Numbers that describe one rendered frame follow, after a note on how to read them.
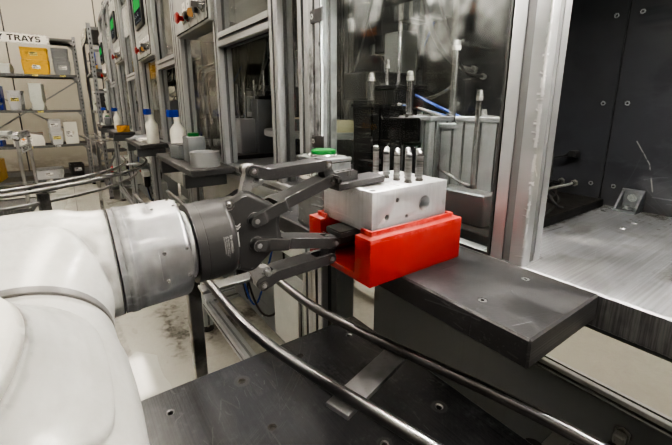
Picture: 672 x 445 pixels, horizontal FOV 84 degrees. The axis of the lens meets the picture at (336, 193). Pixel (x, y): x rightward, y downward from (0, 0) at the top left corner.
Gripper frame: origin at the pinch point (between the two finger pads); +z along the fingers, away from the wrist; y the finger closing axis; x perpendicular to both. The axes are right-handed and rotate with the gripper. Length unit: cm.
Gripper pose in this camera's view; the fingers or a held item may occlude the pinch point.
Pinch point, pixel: (357, 203)
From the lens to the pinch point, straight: 46.2
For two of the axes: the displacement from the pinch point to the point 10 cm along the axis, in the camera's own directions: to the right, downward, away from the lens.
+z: 8.2, -1.7, 5.5
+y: -0.3, -9.7, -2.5
